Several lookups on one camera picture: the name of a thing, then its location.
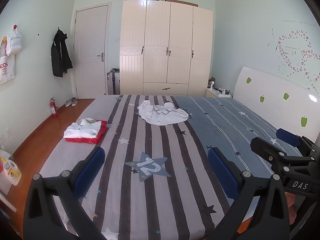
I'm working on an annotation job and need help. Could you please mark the red fire extinguisher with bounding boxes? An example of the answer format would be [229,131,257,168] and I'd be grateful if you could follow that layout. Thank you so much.
[49,97,58,118]

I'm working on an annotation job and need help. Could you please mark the white bottle yellow label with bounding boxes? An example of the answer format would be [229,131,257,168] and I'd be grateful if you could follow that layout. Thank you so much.
[0,156,22,186]

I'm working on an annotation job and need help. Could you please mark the white nightstand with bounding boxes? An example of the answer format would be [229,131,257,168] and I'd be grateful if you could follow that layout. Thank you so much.
[205,87,234,98]

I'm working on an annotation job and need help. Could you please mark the brown flat box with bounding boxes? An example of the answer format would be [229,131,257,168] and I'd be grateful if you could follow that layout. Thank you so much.
[165,0,199,7]

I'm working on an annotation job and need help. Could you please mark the white polo shirt striped collar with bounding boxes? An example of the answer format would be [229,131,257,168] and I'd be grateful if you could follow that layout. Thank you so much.
[137,100,189,126]

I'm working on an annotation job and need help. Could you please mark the white plastic bag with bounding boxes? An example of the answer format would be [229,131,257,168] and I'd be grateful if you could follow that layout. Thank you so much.
[6,27,22,56]

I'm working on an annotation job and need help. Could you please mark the grey ribbed suitcase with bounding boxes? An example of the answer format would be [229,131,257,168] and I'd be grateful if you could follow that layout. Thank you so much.
[107,68,121,95]

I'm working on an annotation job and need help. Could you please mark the circle pattern wall decal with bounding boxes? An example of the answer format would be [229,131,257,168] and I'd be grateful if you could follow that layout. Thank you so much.
[267,20,320,90]

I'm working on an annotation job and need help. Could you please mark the bed with striped star bedding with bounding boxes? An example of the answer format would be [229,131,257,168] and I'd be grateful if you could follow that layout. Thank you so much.
[39,94,304,240]

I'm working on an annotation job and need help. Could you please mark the person's right hand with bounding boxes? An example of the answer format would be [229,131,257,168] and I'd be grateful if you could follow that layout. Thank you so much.
[285,192,298,227]

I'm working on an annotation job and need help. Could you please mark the black hanging jacket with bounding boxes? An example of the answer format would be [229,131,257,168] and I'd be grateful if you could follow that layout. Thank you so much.
[51,29,74,78]

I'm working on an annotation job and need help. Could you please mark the cream four-door wardrobe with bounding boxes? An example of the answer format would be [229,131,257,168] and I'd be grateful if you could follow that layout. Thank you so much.
[119,0,213,97]

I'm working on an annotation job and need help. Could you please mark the folded white polo shirt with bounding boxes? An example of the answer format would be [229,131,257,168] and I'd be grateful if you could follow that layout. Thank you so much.
[63,119,102,138]

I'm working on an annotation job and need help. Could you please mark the white headboard with green apples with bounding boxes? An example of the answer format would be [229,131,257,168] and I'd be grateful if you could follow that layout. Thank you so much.
[232,66,320,143]

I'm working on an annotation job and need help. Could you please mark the white room door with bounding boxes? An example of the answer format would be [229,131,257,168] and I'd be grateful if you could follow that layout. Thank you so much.
[74,3,110,99]

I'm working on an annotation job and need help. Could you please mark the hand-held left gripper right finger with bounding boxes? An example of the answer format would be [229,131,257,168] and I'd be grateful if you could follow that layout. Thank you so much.
[204,147,292,240]

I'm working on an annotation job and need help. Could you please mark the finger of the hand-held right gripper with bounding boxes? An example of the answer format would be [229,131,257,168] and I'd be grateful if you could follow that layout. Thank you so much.
[250,137,315,163]
[276,128,320,156]

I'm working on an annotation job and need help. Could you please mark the white tote bag red print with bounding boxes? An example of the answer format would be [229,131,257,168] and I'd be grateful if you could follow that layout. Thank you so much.
[0,36,16,85]

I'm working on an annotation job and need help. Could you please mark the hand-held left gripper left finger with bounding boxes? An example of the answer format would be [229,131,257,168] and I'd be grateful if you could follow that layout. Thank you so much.
[23,146,107,240]

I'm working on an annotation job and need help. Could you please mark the folded red cloth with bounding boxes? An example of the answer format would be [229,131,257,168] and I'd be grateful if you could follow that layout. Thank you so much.
[65,120,107,144]

